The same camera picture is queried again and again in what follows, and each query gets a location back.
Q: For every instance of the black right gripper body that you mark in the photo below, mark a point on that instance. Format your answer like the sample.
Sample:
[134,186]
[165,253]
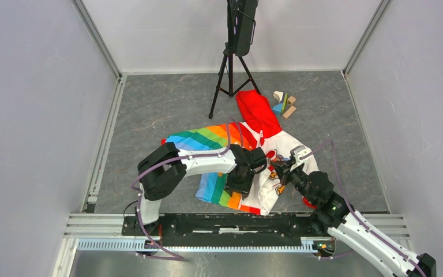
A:
[288,175]

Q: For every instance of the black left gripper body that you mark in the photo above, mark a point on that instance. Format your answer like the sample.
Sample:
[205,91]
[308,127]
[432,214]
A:
[241,183]

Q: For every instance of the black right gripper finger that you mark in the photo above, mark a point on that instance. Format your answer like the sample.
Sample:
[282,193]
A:
[277,164]
[275,172]

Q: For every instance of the rainbow hooded zip jacket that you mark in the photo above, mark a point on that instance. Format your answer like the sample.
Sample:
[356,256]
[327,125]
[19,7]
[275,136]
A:
[259,128]

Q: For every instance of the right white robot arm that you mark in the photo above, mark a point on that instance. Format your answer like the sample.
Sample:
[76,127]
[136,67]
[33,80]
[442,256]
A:
[335,216]

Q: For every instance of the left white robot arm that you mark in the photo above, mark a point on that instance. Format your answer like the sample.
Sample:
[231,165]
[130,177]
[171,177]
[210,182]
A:
[162,171]

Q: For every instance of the long wooden block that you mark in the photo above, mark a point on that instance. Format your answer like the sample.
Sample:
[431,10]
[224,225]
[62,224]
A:
[289,112]

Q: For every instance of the blue triangular toy block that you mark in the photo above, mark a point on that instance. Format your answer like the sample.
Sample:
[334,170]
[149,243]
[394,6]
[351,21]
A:
[277,109]

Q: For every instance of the green flat toy block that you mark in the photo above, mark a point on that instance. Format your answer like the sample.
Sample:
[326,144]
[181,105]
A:
[284,102]

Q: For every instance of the small wooden cube block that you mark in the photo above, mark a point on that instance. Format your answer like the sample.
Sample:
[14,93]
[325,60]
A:
[291,100]

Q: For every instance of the white arch toy block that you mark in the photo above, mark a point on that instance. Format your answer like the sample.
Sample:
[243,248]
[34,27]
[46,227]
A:
[279,96]

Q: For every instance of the black panel on tripod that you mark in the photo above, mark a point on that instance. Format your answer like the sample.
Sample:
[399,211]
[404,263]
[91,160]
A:
[241,26]

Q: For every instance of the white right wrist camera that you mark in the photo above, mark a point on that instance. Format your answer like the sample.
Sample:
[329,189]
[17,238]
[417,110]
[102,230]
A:
[300,154]

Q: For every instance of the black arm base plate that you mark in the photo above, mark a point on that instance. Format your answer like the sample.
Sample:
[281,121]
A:
[280,229]

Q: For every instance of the black camera tripod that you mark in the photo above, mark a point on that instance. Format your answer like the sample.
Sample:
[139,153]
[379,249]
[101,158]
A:
[227,70]

